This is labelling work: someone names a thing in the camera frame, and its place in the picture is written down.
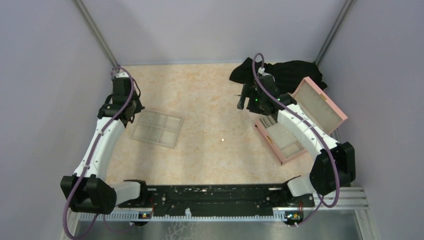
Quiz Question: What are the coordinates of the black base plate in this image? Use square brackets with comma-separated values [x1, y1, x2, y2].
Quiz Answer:
[119, 183, 315, 217]

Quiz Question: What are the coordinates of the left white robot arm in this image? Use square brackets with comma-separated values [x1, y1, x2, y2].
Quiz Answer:
[60, 71, 150, 215]

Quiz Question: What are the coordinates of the black cloth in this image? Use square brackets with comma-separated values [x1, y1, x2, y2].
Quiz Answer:
[229, 57, 328, 94]

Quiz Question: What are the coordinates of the white toothed cable rail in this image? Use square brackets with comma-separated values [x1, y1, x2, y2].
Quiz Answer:
[97, 209, 288, 222]

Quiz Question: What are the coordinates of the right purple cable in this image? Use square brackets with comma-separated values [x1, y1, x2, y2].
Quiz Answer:
[251, 52, 341, 229]

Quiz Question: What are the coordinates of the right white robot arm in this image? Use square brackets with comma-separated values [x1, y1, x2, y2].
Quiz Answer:
[237, 74, 356, 206]

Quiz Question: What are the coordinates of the pink jewelry box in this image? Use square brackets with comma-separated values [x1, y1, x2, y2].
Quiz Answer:
[255, 77, 348, 165]

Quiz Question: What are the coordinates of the grey divided tray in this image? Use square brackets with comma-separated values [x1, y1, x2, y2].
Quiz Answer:
[130, 109, 184, 149]

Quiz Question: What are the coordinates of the aluminium frame rail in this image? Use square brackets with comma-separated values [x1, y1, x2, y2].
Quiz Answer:
[68, 187, 369, 212]

